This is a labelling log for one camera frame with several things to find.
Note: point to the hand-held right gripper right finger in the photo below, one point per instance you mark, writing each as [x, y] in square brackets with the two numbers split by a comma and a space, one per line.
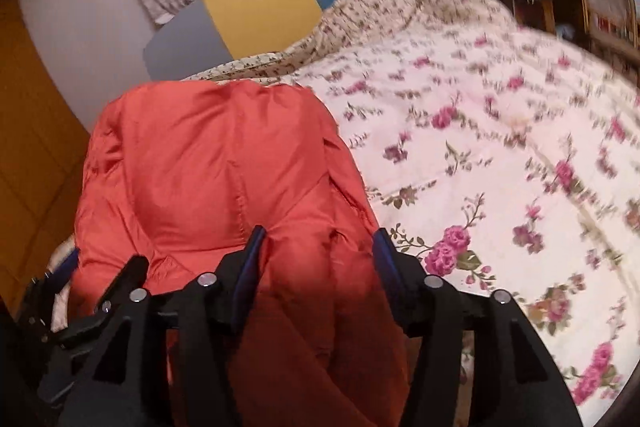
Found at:
[382, 257]

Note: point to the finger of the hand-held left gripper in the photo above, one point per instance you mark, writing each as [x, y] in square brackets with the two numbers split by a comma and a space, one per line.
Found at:
[62, 264]
[127, 274]

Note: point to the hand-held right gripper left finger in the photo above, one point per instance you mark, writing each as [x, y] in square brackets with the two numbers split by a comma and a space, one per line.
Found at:
[250, 257]

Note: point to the red-orange padded jacket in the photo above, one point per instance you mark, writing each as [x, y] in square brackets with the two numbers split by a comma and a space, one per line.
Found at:
[210, 167]

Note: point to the large rose print quilt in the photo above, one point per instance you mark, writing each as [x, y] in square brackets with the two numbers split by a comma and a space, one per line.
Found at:
[500, 147]

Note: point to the grey yellow blue headboard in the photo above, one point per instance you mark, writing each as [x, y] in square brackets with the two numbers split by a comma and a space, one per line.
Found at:
[260, 2]

